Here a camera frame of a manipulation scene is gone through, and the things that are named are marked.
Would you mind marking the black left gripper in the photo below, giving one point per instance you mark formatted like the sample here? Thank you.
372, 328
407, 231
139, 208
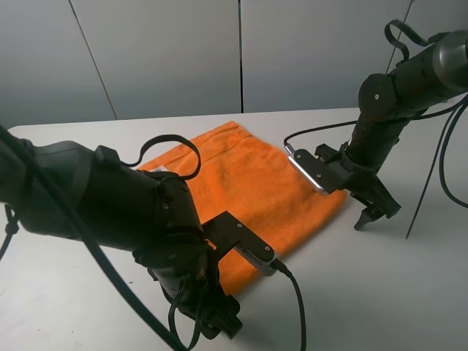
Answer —
189, 277

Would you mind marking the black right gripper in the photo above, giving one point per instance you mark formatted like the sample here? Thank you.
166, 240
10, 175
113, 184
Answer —
367, 188

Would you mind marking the orange towel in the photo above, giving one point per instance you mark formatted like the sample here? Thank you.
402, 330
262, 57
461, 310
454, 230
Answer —
256, 183

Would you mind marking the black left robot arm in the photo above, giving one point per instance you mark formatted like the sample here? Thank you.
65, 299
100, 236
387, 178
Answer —
69, 191

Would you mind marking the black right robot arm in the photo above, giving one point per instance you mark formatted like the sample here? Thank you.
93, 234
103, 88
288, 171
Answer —
387, 103

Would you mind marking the white towel label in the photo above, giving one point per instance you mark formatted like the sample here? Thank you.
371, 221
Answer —
159, 169

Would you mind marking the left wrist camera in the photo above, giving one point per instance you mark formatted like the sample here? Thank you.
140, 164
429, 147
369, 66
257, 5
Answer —
245, 245

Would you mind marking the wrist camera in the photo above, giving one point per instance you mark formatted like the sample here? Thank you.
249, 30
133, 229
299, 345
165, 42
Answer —
245, 245
314, 172

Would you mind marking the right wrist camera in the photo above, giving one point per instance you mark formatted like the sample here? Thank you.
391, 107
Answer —
314, 172

